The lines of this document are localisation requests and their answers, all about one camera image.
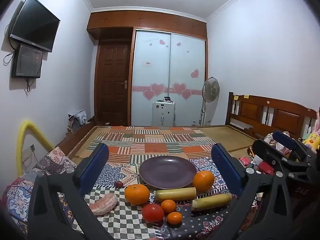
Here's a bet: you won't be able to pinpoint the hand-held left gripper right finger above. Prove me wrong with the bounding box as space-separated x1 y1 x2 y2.
211 143 300 240

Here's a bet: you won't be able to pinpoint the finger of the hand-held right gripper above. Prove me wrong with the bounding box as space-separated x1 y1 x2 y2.
272 130 317 156
259 139 312 178

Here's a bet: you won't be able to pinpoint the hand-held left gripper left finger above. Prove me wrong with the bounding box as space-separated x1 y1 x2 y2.
27 142 118 240

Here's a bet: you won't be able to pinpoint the yellow corn cob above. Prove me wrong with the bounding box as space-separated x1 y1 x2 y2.
153 187 197 202
191 193 232 212

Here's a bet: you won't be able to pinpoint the pink sweet potato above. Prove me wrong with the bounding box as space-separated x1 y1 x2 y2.
89 193 118 216

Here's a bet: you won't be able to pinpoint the large orange with stem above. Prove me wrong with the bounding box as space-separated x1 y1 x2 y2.
124 184 150 205

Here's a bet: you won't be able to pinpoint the purple ceramic plate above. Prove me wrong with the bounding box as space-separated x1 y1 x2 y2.
138 156 197 190

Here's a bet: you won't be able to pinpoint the small orange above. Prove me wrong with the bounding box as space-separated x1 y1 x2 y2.
167 212 183 225
160 199 177 214

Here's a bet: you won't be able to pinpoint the red tomato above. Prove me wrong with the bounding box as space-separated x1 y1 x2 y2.
142 203 165 223

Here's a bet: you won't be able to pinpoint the red packet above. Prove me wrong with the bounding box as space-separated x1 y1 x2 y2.
255 160 275 175

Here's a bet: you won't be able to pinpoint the yellow plush toy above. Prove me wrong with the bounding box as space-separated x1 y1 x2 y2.
302 132 320 153

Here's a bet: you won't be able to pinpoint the pile of clothes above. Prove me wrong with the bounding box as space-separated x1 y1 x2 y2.
67 109 88 132

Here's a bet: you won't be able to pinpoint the patterned patchwork cloth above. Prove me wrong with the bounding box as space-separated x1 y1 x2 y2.
5 146 263 240

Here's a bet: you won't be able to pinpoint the striped patchwork blanket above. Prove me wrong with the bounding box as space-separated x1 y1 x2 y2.
87 126 218 165

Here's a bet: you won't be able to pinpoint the yellow chair back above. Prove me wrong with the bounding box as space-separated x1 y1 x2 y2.
15 120 54 178

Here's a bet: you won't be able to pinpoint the standing fan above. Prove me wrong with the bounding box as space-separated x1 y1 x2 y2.
200 77 220 126

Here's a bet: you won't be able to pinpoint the white appliance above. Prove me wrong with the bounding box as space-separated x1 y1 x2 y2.
152 100 176 127

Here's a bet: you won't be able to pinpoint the brown wooden door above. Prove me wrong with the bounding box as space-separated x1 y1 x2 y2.
96 40 132 125

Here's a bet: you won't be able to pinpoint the pink heart stickers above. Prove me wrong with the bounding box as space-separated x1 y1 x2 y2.
132 39 203 101

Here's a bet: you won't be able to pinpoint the wooden wardrobe with glass doors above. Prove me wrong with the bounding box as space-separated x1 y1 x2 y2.
87 10 208 127

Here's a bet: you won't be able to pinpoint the wall socket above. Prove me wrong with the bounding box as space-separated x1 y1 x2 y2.
22 144 36 161

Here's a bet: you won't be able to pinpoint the black cable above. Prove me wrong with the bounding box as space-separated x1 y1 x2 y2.
26 77 36 97
3 51 16 66

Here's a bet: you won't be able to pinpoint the small black wall monitor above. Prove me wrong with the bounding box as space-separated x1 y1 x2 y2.
11 44 43 79

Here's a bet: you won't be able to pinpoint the black wall television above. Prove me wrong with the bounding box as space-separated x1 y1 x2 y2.
9 0 61 53

